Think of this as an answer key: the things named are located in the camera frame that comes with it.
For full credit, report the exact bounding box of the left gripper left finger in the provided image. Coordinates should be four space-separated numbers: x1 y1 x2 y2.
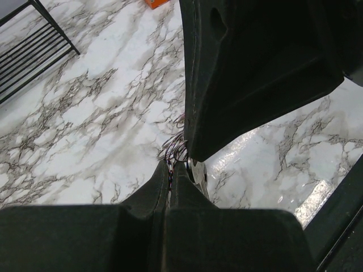
1 161 168 271

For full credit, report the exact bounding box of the silver key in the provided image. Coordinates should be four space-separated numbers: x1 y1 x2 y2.
187 158 209 199

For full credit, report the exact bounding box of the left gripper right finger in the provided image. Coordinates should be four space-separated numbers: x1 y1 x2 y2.
164 164 315 271

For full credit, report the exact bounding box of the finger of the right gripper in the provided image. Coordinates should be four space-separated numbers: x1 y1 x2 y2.
180 1 343 162

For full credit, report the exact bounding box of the black wire shelf rack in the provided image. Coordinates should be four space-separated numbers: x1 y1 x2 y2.
1 1 80 104

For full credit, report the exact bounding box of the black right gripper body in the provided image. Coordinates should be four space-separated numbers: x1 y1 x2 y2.
337 0 362 84

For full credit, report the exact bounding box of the orange razor box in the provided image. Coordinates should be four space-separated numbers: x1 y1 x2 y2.
144 0 169 10

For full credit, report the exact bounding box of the silver disc keyring holder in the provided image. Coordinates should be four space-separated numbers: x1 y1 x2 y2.
157 113 188 207

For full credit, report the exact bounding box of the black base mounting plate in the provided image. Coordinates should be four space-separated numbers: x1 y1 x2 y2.
305 158 362 271

